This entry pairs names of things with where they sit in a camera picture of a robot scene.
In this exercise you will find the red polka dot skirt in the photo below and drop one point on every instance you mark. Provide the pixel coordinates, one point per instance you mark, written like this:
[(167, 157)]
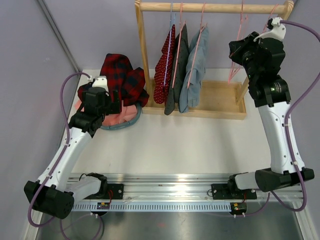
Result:
[(160, 93)]

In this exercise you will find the pink hanger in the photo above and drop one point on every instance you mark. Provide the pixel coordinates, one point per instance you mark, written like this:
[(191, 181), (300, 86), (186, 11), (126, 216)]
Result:
[(181, 25), (197, 44), (269, 17), (233, 71)]

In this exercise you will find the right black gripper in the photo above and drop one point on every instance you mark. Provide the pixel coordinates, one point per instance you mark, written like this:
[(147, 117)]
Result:
[(237, 48)]

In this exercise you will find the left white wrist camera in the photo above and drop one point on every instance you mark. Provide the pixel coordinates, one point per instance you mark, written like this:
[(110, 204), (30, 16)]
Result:
[(99, 81)]

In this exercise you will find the wooden clothes rack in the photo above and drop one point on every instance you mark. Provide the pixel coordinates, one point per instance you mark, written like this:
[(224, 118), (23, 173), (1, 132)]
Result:
[(218, 99)]

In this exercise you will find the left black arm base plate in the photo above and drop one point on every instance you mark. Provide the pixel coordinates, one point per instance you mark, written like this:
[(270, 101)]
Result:
[(114, 191)]

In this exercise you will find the red plaid skirt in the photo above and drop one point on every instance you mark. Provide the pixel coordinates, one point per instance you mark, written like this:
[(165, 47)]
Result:
[(123, 78)]

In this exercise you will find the aluminium mounting rail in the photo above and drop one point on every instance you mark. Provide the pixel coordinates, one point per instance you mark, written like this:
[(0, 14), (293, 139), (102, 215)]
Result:
[(136, 188)]

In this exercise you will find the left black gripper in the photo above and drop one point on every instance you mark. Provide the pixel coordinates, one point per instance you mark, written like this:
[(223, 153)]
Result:
[(113, 107)]

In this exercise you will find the light blue denim skirt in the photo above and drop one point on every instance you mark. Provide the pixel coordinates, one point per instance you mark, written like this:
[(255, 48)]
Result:
[(190, 98)]

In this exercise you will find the white slotted cable duct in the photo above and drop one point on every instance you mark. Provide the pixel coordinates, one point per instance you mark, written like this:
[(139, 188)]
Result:
[(152, 206)]

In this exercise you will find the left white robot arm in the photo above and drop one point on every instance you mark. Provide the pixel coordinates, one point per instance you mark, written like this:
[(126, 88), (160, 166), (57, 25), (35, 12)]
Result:
[(80, 131)]

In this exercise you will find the teal plastic basin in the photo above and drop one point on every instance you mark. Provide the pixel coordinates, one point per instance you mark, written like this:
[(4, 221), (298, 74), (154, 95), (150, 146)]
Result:
[(125, 125)]

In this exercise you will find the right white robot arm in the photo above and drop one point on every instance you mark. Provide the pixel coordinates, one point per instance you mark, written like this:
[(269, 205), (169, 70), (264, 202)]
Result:
[(271, 96)]

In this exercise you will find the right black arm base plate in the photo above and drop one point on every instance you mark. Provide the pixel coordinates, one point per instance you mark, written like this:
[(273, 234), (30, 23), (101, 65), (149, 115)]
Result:
[(224, 191)]

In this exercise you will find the dark grey dotted skirt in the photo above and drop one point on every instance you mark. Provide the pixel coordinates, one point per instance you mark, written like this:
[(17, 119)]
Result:
[(173, 97)]

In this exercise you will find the pink skirt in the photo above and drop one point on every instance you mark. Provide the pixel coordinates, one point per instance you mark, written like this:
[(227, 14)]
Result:
[(128, 113)]

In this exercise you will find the blue wire hanger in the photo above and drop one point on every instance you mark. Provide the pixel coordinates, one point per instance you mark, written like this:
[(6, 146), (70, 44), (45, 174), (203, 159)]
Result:
[(172, 22)]

